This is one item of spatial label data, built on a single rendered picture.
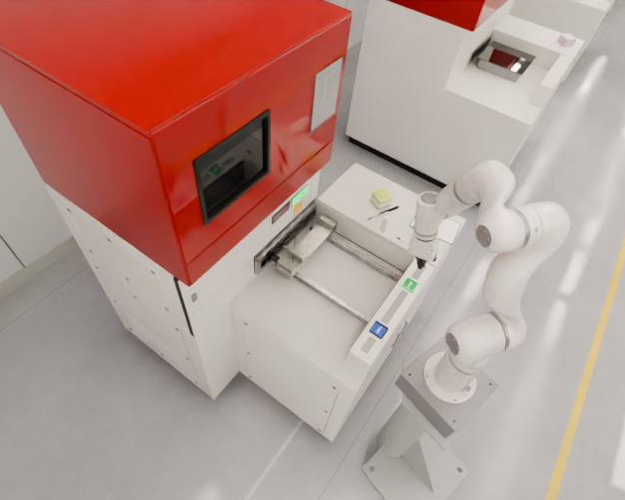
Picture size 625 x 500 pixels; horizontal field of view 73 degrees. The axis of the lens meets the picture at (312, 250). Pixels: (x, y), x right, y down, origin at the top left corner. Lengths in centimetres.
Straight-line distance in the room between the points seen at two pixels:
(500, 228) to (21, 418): 247
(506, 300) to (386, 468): 147
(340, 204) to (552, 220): 110
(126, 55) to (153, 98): 20
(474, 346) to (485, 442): 146
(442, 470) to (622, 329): 165
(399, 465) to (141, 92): 209
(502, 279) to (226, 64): 88
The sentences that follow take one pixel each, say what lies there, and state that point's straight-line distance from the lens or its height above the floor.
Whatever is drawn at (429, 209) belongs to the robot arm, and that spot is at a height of 141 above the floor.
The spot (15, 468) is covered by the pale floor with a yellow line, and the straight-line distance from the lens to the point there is 272.
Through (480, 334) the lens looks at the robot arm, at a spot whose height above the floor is 134.
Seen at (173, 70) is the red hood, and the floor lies 182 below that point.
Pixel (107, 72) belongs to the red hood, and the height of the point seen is 182.
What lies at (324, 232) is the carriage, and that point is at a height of 88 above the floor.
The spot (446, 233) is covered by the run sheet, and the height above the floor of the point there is 97.
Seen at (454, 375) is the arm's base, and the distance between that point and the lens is 154.
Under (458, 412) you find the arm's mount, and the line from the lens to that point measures 166.
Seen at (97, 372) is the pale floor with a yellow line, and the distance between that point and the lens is 275.
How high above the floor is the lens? 239
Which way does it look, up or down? 52 degrees down
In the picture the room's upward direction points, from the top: 8 degrees clockwise
